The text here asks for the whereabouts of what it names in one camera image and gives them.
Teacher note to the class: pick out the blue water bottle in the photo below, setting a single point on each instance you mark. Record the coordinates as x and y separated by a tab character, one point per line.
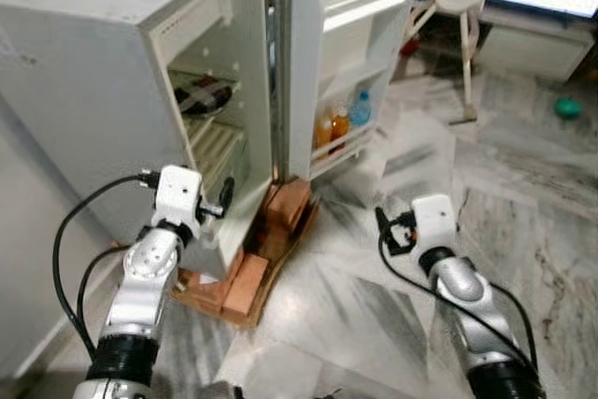
361	111

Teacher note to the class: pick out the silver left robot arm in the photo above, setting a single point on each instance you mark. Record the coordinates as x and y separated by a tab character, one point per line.
148	273

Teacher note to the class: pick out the white small fridge body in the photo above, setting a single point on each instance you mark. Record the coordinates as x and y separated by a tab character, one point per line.
84	72

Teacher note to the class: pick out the white fridge door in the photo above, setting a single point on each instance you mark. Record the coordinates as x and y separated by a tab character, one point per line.
304	63

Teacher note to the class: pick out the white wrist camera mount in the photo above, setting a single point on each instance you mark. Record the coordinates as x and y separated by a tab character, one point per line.
177	195
434	220

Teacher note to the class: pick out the red brick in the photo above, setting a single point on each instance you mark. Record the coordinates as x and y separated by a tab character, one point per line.
288	205
201	292
247	287

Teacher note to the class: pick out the steel bowl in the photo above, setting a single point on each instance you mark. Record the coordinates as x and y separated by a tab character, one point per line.
187	105

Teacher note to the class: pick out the white slatted crisper cover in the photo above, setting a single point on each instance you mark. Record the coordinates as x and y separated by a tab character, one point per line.
217	145

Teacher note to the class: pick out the white television cabinet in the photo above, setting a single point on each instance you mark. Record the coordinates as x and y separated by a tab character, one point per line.
533	49

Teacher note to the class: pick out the green round object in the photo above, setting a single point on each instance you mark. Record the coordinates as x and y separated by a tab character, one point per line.
567	107

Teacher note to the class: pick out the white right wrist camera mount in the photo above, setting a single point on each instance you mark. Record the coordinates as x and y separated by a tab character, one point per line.
434	220

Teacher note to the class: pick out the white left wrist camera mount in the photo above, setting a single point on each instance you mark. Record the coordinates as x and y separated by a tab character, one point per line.
177	195

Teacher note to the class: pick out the orange juice bottle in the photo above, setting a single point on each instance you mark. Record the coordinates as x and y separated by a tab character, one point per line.
340	126
323	133

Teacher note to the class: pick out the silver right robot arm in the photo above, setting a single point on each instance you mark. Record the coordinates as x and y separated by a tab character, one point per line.
467	301

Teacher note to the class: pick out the small red object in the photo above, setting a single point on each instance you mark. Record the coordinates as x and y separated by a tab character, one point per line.
409	47

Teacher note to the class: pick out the brown wooden board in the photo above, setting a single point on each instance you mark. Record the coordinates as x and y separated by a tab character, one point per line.
297	242

